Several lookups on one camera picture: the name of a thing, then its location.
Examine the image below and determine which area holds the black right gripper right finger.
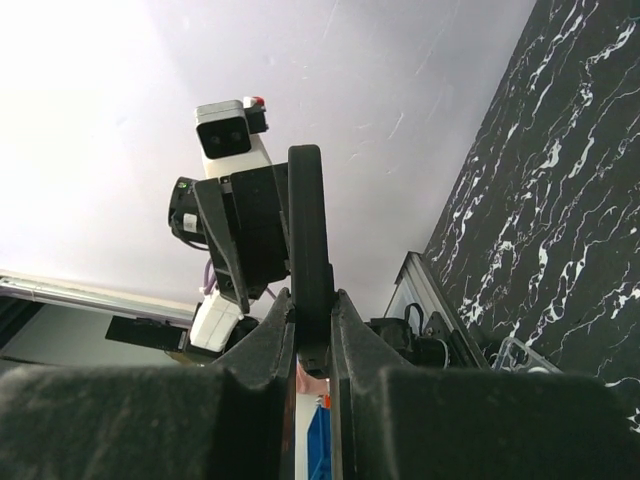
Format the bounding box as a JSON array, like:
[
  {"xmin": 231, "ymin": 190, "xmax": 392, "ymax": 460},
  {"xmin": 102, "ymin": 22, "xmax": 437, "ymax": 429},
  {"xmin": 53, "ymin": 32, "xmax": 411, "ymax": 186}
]
[{"xmin": 330, "ymin": 291, "xmax": 639, "ymax": 479}]

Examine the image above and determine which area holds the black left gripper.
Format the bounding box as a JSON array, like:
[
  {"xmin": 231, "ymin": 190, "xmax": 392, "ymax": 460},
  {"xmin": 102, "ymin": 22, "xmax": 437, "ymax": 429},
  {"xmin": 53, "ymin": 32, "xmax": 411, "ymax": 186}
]
[{"xmin": 168, "ymin": 163, "xmax": 290, "ymax": 313}]

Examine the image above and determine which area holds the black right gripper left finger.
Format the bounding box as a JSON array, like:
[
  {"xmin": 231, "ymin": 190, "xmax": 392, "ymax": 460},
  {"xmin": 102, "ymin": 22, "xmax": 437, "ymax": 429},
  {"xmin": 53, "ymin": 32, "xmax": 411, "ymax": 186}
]
[{"xmin": 1, "ymin": 290, "xmax": 296, "ymax": 479}]

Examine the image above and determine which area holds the black smartphone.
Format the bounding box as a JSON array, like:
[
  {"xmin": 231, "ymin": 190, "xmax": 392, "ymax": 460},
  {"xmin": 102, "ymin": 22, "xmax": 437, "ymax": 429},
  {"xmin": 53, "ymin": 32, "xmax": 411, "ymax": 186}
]
[{"xmin": 288, "ymin": 145, "xmax": 334, "ymax": 379}]

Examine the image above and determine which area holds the clear phone case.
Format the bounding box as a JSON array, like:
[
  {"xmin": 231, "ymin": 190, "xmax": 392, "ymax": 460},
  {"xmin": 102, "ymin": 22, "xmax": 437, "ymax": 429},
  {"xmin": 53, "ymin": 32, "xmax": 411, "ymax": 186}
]
[{"xmin": 492, "ymin": 337, "xmax": 561, "ymax": 374}]

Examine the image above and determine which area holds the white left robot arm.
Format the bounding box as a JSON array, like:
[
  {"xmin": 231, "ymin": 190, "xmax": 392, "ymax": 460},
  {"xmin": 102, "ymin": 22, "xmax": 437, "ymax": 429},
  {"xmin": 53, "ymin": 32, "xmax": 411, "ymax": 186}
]
[{"xmin": 168, "ymin": 164, "xmax": 290, "ymax": 358}]

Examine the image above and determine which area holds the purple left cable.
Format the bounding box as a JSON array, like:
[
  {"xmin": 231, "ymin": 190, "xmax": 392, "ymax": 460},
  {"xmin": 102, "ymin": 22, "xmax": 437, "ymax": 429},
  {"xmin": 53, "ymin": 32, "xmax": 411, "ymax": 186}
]
[{"xmin": 199, "ymin": 257, "xmax": 276, "ymax": 304}]

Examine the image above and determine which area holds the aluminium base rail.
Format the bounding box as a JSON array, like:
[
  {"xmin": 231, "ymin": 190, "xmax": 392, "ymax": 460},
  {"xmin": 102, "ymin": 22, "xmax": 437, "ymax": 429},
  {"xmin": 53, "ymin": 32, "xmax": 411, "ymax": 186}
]
[{"xmin": 1, "ymin": 252, "xmax": 488, "ymax": 369}]

